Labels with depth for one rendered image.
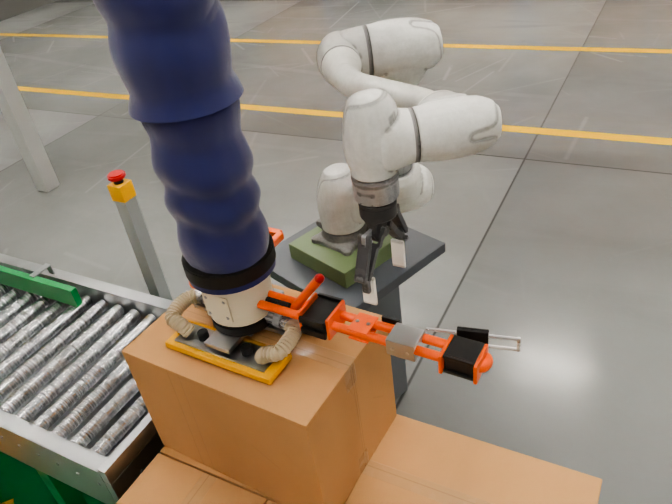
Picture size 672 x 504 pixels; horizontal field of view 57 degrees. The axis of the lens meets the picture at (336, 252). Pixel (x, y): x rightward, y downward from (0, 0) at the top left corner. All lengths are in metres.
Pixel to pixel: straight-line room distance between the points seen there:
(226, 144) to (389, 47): 0.53
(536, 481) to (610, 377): 1.13
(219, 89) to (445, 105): 0.44
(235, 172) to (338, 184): 0.75
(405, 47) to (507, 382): 1.62
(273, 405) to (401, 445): 0.52
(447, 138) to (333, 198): 0.97
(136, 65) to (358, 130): 0.43
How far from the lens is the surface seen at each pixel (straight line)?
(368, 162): 1.12
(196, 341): 1.66
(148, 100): 1.27
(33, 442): 2.19
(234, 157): 1.33
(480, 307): 3.12
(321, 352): 1.58
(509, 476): 1.83
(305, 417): 1.45
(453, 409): 2.67
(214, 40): 1.25
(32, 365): 2.57
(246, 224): 1.41
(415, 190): 2.06
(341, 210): 2.06
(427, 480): 1.81
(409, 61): 1.64
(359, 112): 1.09
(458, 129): 1.13
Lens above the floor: 2.04
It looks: 35 degrees down
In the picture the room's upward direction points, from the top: 9 degrees counter-clockwise
